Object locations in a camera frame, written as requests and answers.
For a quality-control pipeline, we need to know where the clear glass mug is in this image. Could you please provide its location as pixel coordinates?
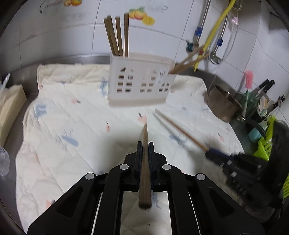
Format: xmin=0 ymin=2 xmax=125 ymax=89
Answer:
xmin=0 ymin=146 xmax=10 ymax=177

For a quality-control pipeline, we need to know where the green dish rack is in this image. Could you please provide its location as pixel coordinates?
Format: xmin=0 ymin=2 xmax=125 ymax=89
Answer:
xmin=254 ymin=120 xmax=288 ymax=200

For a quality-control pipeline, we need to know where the cream quilted printed mat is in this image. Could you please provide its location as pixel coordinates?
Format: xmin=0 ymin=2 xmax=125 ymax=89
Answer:
xmin=16 ymin=64 xmax=243 ymax=231

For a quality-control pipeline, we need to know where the braided steel hose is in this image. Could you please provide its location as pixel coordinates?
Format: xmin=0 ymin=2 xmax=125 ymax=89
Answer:
xmin=194 ymin=0 xmax=212 ymax=46

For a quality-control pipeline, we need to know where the beige house-shaped utensil holder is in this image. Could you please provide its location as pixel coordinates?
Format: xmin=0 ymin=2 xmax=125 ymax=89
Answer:
xmin=107 ymin=52 xmax=176 ymax=107

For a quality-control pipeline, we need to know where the brass metal pot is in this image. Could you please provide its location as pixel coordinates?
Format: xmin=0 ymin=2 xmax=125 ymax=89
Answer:
xmin=207 ymin=85 xmax=242 ymax=123

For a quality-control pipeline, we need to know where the plastic bag on box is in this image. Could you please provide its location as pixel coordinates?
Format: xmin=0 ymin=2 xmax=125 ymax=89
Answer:
xmin=0 ymin=73 xmax=11 ymax=92

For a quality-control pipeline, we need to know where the pink bottle brush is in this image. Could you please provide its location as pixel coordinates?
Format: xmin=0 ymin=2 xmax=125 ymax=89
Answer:
xmin=243 ymin=70 xmax=254 ymax=90

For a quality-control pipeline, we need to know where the wooden chopstick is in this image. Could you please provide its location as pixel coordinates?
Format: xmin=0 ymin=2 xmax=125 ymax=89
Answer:
xmin=124 ymin=13 xmax=129 ymax=57
xmin=139 ymin=123 xmax=151 ymax=209
xmin=155 ymin=109 xmax=209 ymax=152
xmin=104 ymin=15 xmax=120 ymax=56
xmin=174 ymin=48 xmax=201 ymax=68
xmin=169 ymin=54 xmax=209 ymax=74
xmin=116 ymin=17 xmax=123 ymax=56

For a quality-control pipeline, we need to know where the black-handled knife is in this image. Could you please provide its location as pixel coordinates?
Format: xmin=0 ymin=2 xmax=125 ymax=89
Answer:
xmin=251 ymin=79 xmax=275 ymax=98

